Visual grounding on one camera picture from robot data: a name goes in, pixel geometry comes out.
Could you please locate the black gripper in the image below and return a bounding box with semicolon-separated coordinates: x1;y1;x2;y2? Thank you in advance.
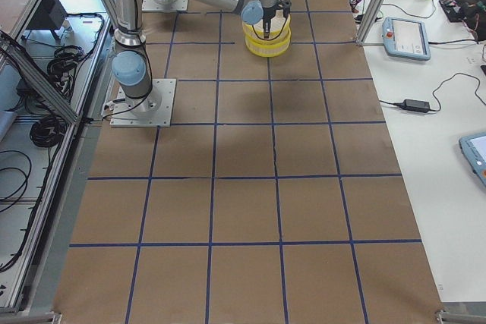
260;0;282;39

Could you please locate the yellow steamer basket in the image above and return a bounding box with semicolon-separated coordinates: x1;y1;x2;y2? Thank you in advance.
245;33;292;58
242;11;291;43

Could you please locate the teach pendant far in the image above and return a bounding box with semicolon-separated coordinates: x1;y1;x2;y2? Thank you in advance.
382;17;431;61

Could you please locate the teach pendant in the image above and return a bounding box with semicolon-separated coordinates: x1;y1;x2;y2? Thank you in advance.
382;17;431;61
459;132;486;185

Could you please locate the black power adapter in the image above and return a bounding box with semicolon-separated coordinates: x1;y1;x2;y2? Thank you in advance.
401;99;431;113

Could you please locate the teach pendant near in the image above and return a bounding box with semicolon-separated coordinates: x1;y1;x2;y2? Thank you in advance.
459;132;486;185

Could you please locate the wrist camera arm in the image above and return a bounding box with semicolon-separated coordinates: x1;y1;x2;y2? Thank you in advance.
279;0;292;19

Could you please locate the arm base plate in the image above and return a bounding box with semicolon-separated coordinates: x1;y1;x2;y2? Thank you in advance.
109;79;176;127
142;0;188;13

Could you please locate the aluminium frame post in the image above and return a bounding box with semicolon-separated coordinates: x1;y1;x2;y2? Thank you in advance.
355;0;399;47

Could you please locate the black cable bundle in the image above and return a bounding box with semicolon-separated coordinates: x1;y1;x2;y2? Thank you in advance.
29;115;66;148

